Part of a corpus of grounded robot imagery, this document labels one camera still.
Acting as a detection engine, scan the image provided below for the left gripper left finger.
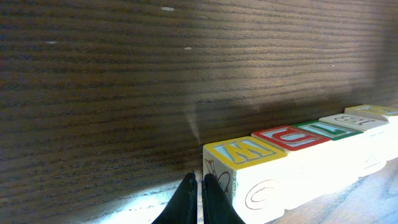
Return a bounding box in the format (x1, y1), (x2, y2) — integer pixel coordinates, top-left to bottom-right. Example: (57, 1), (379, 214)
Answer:
(152, 172), (198, 224)

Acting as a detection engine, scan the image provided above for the green circle wooden block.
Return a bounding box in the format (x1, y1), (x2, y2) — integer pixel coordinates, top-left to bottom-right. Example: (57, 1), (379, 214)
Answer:
(203, 136), (287, 223)

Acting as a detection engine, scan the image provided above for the yellow top wooden block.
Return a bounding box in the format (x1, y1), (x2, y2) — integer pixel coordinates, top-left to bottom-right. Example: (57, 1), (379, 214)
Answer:
(318, 113), (388, 177)

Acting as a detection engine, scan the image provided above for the red sided wooden block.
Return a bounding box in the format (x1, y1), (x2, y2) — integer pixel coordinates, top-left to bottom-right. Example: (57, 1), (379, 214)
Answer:
(293, 121), (363, 193)

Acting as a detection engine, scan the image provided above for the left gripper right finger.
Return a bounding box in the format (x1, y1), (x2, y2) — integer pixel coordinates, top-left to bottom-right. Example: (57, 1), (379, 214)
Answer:
(201, 174), (245, 224)

